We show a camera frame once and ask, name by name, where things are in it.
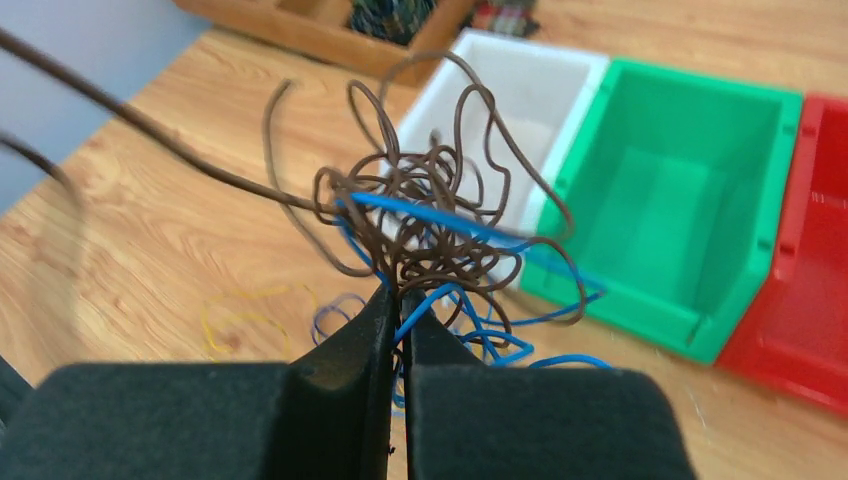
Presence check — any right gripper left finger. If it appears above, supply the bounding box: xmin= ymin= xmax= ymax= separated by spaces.
xmin=1 ymin=288 xmax=398 ymax=479

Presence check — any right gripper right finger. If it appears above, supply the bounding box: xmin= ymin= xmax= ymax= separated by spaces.
xmin=403 ymin=311 xmax=696 ymax=479

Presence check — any blue wire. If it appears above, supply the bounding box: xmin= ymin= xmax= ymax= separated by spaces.
xmin=334 ymin=192 xmax=614 ymax=409

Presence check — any brown wire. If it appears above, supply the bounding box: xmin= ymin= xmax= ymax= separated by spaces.
xmin=0 ymin=26 xmax=588 ymax=333

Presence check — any white plastic bin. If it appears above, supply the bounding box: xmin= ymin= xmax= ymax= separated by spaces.
xmin=377 ymin=27 xmax=611 ymax=293

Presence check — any green plastic bin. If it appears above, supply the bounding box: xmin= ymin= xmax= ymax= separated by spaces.
xmin=552 ymin=57 xmax=803 ymax=364

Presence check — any red plastic bin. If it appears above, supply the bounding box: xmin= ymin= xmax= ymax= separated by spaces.
xmin=716 ymin=94 xmax=847 ymax=416

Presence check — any wooden compartment tray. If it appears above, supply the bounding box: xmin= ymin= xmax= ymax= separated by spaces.
xmin=174 ymin=0 xmax=474 ymax=78

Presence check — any rolled green cloth bottom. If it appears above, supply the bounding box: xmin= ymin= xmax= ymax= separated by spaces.
xmin=349 ymin=0 xmax=436 ymax=46

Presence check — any plaid cloth under tray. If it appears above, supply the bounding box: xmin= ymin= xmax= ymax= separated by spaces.
xmin=470 ymin=0 xmax=540 ymax=38

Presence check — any yellow wire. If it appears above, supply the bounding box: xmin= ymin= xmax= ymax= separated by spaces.
xmin=200 ymin=284 xmax=319 ymax=362

